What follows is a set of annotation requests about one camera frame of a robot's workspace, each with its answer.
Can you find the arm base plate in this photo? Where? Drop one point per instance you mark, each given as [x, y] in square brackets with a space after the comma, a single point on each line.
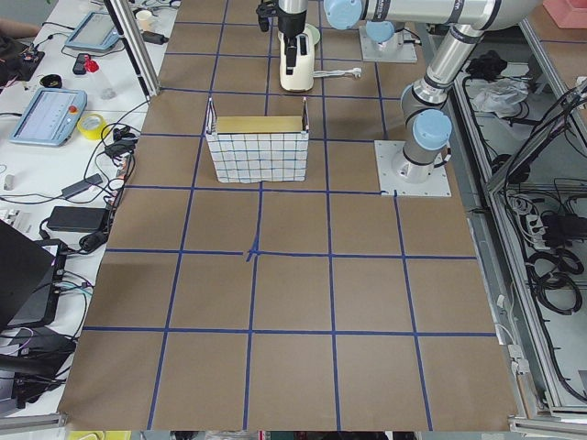
[400, 177]
[400, 48]

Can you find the white paper cup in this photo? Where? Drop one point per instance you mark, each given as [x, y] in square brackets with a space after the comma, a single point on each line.
[145, 20]

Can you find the white two-slot toaster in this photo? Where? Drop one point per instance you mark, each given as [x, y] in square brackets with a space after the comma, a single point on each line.
[302, 79]

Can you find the aluminium frame post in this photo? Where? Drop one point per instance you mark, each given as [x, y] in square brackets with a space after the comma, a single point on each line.
[127, 28]

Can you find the black laptop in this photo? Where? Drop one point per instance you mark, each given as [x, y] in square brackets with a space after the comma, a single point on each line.
[30, 272]

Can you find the black power adapter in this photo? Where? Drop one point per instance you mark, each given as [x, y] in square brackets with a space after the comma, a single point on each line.
[81, 186]

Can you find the yellow tape roll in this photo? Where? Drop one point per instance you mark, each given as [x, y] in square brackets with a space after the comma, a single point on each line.
[93, 126]

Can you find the light green plate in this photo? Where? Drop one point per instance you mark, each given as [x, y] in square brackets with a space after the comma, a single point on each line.
[313, 33]

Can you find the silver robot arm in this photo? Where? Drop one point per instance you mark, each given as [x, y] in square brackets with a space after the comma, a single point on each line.
[428, 129]
[380, 34]

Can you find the red cap plastic bottle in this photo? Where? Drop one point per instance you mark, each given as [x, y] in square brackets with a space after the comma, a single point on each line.
[99, 79]

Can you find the blue teach pendant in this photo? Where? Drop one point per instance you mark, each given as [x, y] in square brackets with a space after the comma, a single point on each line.
[96, 32]
[50, 117]

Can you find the large black power brick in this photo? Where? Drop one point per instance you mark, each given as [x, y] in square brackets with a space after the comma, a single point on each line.
[76, 219]

